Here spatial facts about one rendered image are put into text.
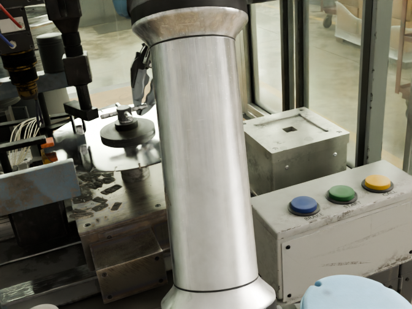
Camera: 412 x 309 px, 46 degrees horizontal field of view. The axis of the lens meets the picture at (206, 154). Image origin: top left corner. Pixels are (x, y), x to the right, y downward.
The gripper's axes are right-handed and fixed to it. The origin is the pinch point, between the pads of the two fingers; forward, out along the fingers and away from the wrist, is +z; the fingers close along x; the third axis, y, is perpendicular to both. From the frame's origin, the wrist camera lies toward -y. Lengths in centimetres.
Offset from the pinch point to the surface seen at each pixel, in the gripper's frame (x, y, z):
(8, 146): -21.8, 2.2, 14.0
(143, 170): 4.2, 1.9, 11.7
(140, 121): 0.9, -0.5, 2.3
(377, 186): 32.8, 34.9, -1.3
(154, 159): 1.6, 15.7, 7.1
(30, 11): -27, -85, -17
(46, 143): -15.7, 2.3, 11.5
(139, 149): -0.2, 10.0, 6.8
